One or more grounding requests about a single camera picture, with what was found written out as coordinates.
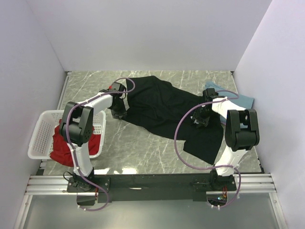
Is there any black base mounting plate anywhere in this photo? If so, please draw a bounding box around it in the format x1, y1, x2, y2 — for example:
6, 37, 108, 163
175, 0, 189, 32
67, 172, 237, 205

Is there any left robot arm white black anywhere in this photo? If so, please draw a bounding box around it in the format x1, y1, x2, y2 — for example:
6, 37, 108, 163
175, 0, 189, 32
60, 89, 128, 192

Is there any black t shirt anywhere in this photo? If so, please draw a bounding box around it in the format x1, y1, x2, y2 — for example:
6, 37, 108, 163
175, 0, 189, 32
124, 76, 224, 164

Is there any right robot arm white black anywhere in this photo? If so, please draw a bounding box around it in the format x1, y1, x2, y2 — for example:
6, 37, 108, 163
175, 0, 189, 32
191, 88, 260, 190

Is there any white plastic laundry basket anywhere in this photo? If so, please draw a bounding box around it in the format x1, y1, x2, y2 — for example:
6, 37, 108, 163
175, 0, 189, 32
28, 110, 106, 160

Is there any red t shirt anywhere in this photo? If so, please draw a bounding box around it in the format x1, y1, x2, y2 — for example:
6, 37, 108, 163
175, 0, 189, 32
50, 125, 101, 167

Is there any aluminium rail frame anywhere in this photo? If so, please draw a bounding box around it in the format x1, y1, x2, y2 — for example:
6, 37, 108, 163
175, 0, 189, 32
14, 174, 288, 229

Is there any folded blue t shirt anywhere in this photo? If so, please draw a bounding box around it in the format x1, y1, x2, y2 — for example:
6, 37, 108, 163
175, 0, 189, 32
204, 81, 254, 109

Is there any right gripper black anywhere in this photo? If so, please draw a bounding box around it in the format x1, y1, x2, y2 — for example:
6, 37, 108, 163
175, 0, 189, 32
191, 104, 215, 129

